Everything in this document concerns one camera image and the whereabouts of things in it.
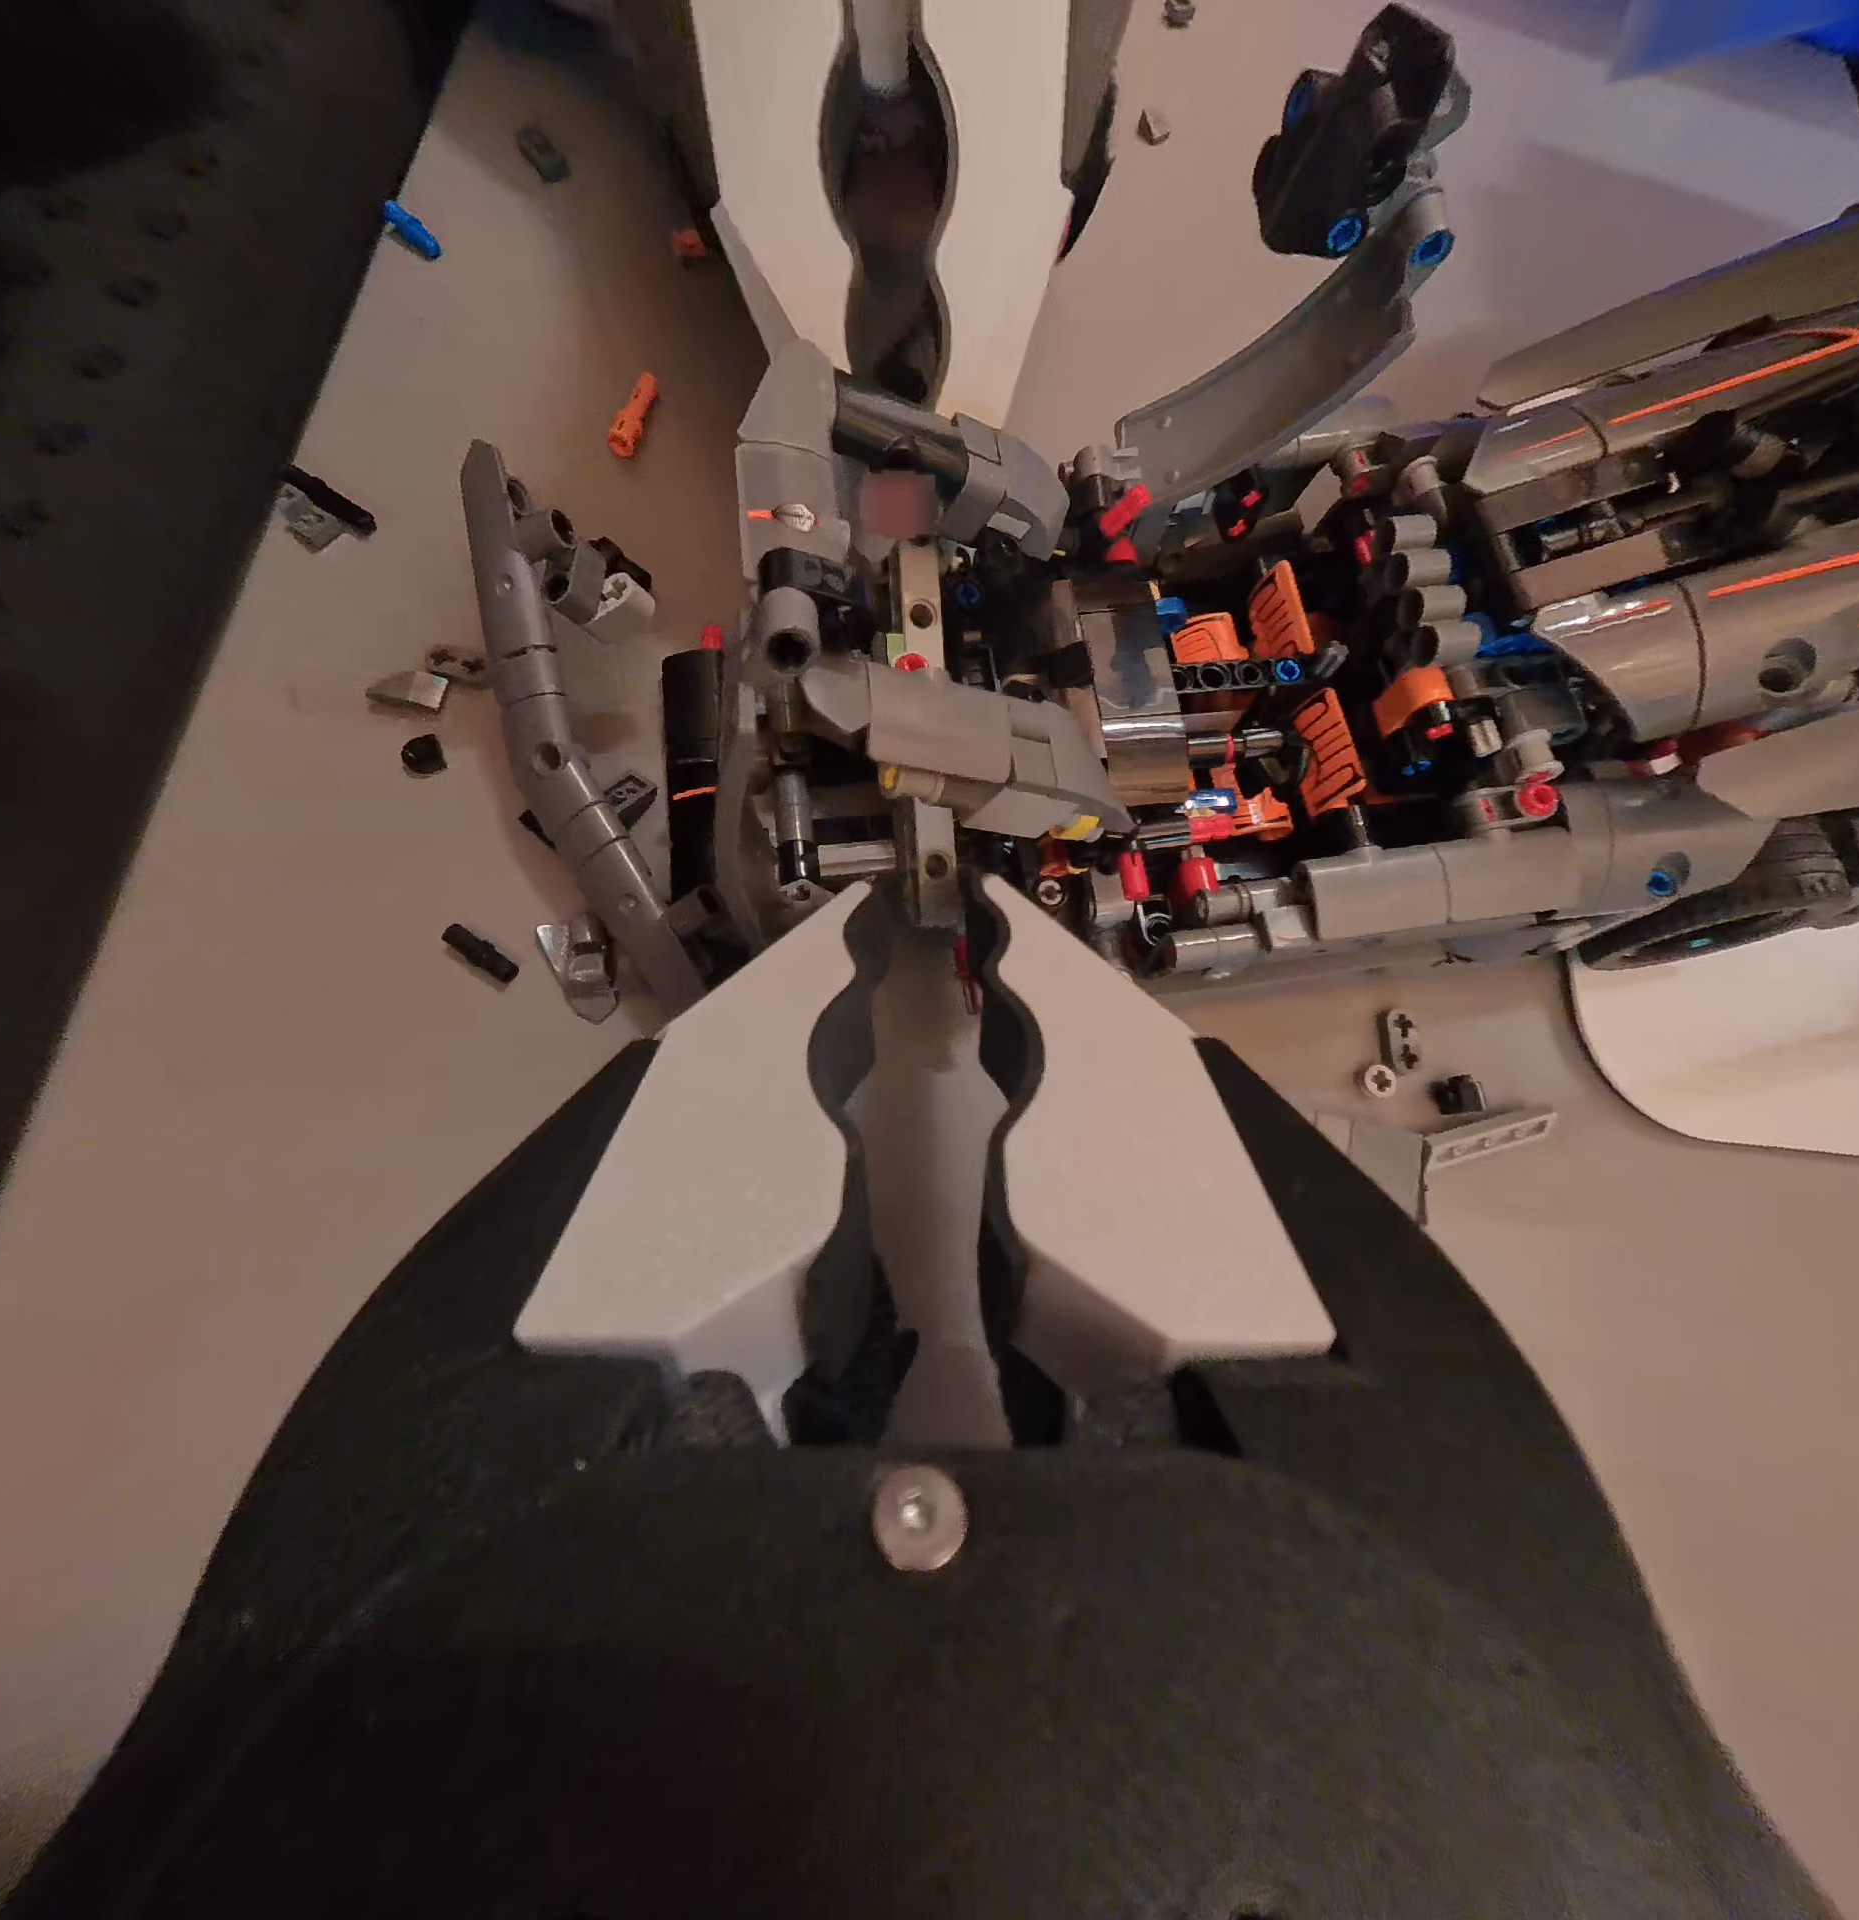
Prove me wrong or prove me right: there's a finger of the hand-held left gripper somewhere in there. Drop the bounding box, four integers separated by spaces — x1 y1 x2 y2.
687 0 878 396
911 0 1094 425

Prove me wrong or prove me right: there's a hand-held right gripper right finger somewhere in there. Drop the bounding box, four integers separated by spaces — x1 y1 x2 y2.
980 874 1337 1444

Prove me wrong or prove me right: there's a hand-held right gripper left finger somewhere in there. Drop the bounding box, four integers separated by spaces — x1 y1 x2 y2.
513 882 907 1444

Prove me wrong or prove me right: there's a grey lego car model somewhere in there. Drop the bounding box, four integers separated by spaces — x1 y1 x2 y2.
660 0 1859 991

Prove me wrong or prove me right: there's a grey lego panel strip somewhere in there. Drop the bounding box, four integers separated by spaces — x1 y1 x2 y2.
461 439 707 1012

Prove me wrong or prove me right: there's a grey lego connector assembly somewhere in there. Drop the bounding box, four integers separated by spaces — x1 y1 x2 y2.
534 916 624 1027

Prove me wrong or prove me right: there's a white rounded mat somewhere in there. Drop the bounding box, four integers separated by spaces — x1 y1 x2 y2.
1566 886 1859 1159

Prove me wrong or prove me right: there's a dark perforated panel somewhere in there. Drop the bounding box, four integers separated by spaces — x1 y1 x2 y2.
0 0 468 1263

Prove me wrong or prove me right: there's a bright blue object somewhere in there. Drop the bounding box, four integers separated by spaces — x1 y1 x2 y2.
1605 0 1859 88

